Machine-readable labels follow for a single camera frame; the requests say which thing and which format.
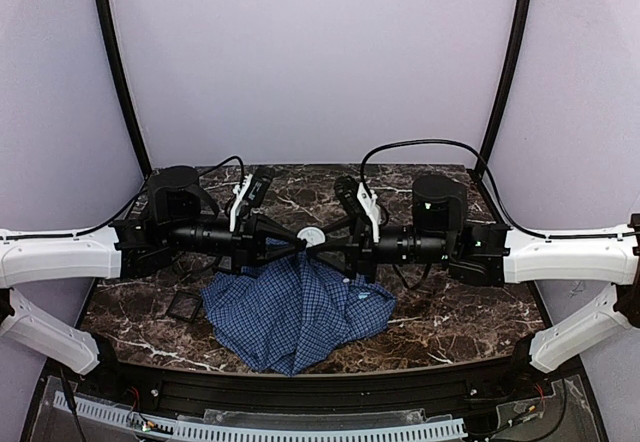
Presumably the pink pompom brooch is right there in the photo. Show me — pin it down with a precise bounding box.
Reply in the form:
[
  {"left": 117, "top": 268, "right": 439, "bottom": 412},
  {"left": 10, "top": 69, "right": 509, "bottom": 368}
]
[{"left": 297, "top": 226, "right": 326, "bottom": 247}]

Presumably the blue checked shirt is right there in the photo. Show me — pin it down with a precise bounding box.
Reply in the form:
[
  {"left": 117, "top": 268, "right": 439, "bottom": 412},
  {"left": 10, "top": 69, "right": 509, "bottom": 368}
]
[{"left": 201, "top": 253, "right": 396, "bottom": 376}]

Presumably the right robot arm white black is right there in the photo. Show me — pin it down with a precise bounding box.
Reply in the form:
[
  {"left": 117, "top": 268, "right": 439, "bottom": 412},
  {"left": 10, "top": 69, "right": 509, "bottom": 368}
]
[{"left": 298, "top": 174, "right": 639, "bottom": 379}]

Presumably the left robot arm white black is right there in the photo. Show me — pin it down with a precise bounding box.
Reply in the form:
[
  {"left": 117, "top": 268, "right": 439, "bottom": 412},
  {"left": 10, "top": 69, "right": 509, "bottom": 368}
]
[{"left": 1, "top": 166, "right": 306, "bottom": 376}]

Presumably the black square box base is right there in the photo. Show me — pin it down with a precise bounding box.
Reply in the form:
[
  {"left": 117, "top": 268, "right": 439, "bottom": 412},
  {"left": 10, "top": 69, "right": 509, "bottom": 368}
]
[{"left": 214, "top": 256, "right": 236, "bottom": 274}]

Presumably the black square box lid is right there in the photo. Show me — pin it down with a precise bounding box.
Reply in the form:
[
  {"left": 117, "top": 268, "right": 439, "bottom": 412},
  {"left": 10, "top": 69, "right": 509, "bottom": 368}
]
[{"left": 166, "top": 291, "right": 202, "bottom": 323}]

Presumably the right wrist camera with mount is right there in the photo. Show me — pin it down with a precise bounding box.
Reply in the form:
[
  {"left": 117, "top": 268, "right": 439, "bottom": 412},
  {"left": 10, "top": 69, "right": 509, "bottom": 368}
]
[{"left": 334, "top": 176, "right": 382, "bottom": 243}]

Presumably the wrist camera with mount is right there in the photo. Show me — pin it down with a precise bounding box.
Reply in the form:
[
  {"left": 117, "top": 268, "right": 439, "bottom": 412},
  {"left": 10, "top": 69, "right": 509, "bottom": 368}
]
[
  {"left": 228, "top": 166, "right": 275, "bottom": 232},
  {"left": 334, "top": 176, "right": 382, "bottom": 243}
]

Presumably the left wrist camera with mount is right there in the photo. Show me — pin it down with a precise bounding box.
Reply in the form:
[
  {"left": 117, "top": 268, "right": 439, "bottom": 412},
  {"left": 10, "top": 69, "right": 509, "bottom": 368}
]
[{"left": 228, "top": 166, "right": 275, "bottom": 232}]

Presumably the left camera black cable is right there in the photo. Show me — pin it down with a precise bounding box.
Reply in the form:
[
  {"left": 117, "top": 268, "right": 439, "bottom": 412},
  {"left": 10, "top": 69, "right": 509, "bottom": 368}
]
[{"left": 0, "top": 155, "right": 246, "bottom": 238}]

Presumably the camera black cable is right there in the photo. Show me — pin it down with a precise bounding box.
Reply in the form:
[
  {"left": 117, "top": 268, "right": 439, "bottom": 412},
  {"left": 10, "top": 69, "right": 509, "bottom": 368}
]
[
  {"left": 0, "top": 155, "right": 246, "bottom": 238},
  {"left": 359, "top": 139, "right": 636, "bottom": 238}
]

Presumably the right camera black cable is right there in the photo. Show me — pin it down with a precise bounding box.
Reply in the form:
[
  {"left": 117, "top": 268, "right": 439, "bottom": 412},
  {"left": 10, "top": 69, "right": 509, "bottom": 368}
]
[{"left": 359, "top": 139, "right": 636, "bottom": 238}]

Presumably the black front aluminium rail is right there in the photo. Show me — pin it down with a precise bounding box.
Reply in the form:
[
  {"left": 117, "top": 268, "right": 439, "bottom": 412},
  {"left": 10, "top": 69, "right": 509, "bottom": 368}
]
[{"left": 122, "top": 358, "right": 508, "bottom": 415}]

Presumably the white slotted cable duct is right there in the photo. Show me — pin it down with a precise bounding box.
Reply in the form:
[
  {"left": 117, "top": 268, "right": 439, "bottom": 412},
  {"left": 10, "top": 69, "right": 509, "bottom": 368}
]
[{"left": 75, "top": 397, "right": 468, "bottom": 442}]

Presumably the right black frame post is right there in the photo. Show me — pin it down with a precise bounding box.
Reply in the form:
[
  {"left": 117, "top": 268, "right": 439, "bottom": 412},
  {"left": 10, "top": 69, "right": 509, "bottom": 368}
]
[{"left": 480, "top": 0, "right": 531, "bottom": 162}]

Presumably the black frame post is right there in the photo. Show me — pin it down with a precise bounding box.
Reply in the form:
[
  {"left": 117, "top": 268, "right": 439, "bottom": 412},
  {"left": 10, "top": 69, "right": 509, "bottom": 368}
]
[
  {"left": 480, "top": 0, "right": 531, "bottom": 162},
  {"left": 94, "top": 0, "right": 152, "bottom": 177}
]

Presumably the left black frame post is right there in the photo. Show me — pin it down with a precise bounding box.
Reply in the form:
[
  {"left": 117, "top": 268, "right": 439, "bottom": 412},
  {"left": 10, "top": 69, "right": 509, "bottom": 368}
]
[{"left": 94, "top": 0, "right": 152, "bottom": 177}]

